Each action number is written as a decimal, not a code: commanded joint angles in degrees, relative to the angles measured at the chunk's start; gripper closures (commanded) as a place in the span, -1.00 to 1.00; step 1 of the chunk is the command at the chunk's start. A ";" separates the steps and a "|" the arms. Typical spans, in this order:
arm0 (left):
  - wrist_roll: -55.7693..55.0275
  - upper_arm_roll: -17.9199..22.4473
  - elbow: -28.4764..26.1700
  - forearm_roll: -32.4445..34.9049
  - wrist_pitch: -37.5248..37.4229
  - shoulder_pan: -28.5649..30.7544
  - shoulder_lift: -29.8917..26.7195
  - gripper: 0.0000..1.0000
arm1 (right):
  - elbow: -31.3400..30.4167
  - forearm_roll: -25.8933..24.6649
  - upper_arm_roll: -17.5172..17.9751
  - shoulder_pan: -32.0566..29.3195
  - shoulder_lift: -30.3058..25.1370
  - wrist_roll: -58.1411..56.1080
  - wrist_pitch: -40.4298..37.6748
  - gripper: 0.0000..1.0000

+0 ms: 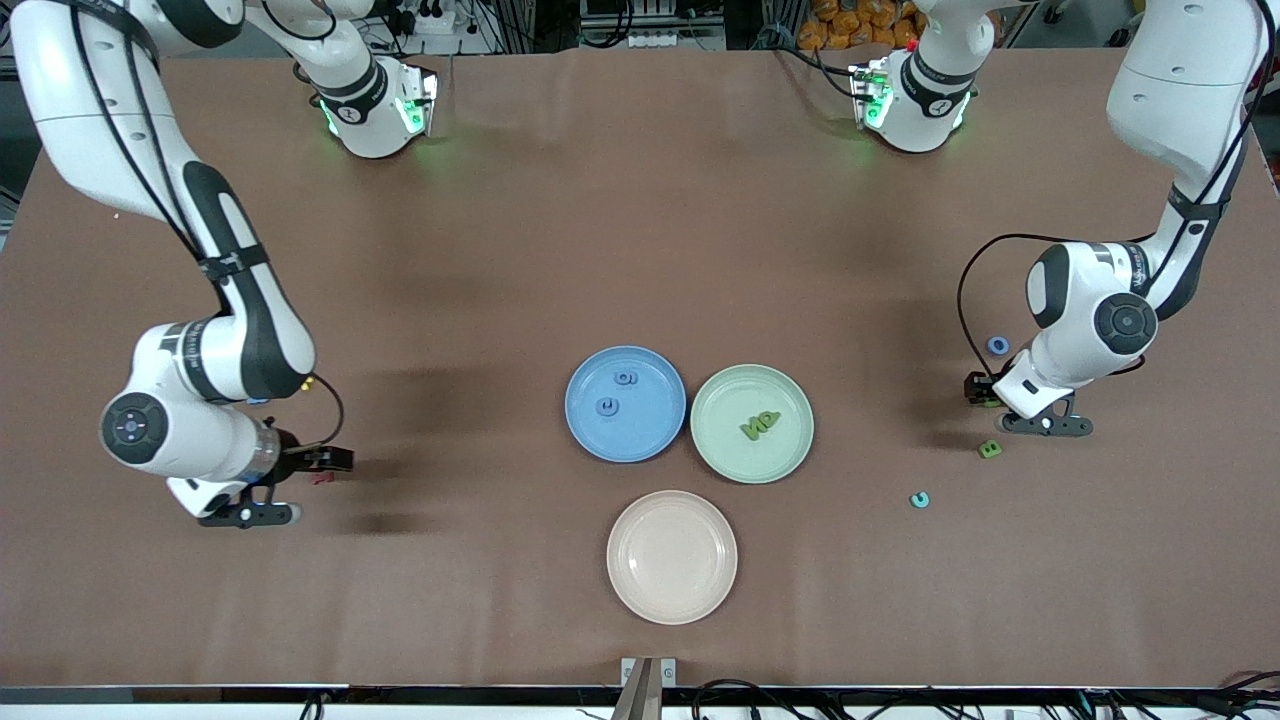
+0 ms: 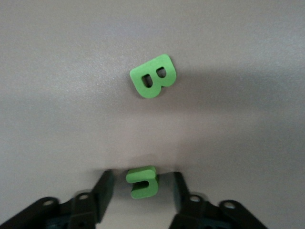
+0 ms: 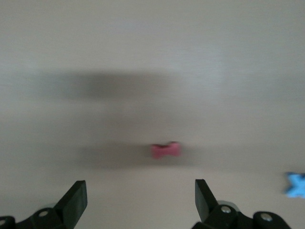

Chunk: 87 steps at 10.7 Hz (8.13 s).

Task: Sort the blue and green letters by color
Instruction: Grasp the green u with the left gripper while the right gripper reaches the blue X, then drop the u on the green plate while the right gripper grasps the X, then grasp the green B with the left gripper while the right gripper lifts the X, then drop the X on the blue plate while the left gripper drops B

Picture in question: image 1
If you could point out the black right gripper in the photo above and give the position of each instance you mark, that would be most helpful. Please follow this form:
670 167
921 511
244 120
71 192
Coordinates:
297 456

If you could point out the green foam letter B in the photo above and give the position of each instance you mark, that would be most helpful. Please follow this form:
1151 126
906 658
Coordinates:
989 449

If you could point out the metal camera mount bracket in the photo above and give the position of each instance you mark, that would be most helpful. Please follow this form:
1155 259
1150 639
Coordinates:
648 690

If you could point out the blue foam letter O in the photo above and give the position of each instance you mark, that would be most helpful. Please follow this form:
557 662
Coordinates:
990 346

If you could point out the green foam letter P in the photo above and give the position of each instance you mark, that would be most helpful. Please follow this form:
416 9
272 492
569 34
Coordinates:
770 418

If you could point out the orange objects pile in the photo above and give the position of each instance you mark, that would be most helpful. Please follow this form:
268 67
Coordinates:
860 20

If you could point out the blue foam digit six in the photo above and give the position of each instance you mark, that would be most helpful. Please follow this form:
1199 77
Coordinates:
632 374

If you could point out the green plate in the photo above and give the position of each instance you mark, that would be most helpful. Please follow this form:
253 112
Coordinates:
730 460

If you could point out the teal foam letter C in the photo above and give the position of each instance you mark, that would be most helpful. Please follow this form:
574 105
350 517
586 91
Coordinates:
924 504

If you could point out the white power strip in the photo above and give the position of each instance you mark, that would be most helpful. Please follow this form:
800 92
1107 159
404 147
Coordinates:
655 40
430 20

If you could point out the beige plate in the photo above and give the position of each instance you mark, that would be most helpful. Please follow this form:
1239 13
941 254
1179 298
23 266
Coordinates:
672 557

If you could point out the blue foam letter G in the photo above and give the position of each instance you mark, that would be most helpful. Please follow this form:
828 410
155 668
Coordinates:
600 406

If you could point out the blue plate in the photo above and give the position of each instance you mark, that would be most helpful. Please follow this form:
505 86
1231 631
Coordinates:
640 435

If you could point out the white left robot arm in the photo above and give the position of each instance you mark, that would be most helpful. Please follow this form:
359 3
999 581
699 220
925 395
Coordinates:
1050 375

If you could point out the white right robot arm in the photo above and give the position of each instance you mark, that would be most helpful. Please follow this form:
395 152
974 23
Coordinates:
200 440

